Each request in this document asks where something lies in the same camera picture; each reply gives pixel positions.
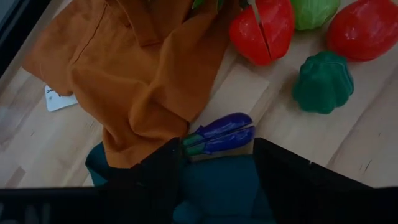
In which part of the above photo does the dark teal green cloth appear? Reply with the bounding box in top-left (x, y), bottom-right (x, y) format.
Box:
top-left (85, 142), bottom-right (277, 224)

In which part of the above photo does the red whole toy tomato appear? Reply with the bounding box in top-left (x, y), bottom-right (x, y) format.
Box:
top-left (326, 0), bottom-right (398, 62)

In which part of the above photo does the purple toy eggplant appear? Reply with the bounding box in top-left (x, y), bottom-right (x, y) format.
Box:
top-left (182, 112), bottom-right (256, 157)

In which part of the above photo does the light wooden board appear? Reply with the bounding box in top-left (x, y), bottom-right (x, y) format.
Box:
top-left (189, 63), bottom-right (271, 161)

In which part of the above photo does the dark green toy pepper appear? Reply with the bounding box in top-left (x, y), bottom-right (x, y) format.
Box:
top-left (291, 51), bottom-right (354, 115)

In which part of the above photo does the green artificial plant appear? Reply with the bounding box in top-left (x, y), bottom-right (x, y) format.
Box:
top-left (192, 0), bottom-right (224, 11)

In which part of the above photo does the white paper tag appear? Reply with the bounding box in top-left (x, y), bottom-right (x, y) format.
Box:
top-left (44, 85), bottom-right (78, 113)

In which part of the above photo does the orange cloth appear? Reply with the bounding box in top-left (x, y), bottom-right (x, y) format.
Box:
top-left (21, 0), bottom-right (242, 169)

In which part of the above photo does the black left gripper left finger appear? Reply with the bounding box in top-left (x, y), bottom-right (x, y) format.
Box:
top-left (107, 138), bottom-right (184, 224)

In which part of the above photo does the light green toy cabbage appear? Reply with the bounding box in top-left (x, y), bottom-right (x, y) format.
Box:
top-left (290, 0), bottom-right (341, 31)

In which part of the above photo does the red sliced toy tomato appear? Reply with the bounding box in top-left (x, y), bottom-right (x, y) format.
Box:
top-left (229, 0), bottom-right (295, 67)

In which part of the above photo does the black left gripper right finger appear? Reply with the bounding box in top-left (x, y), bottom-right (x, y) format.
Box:
top-left (253, 138), bottom-right (374, 224)

